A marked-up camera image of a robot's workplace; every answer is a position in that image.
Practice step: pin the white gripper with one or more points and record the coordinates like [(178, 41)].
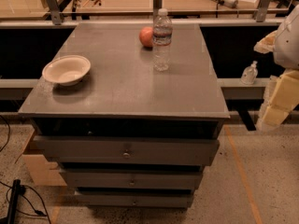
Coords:
[(288, 44)]

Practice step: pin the clear plastic water bottle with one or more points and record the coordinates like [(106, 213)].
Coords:
[(161, 40)]

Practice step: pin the clear sanitizer pump bottle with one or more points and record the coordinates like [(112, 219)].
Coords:
[(249, 74)]

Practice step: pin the red apple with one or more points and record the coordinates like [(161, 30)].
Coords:
[(145, 37)]

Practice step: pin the middle grey drawer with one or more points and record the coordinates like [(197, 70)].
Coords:
[(125, 179)]

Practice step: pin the grey drawer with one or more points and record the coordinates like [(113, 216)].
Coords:
[(125, 179), (85, 149), (135, 199)]

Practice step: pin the top grey drawer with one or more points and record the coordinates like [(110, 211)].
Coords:
[(85, 149)]

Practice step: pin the grey drawer cabinet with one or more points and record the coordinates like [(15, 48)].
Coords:
[(123, 96)]

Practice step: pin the white paper bowl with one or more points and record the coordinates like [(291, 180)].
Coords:
[(67, 70)]

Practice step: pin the bottom grey drawer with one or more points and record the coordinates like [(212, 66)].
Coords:
[(135, 199)]

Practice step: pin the cardboard box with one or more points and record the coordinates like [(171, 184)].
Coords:
[(42, 172)]

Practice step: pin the black stand leg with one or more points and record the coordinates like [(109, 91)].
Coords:
[(15, 191)]

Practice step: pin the grey metal rail frame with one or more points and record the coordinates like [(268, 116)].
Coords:
[(62, 14)]

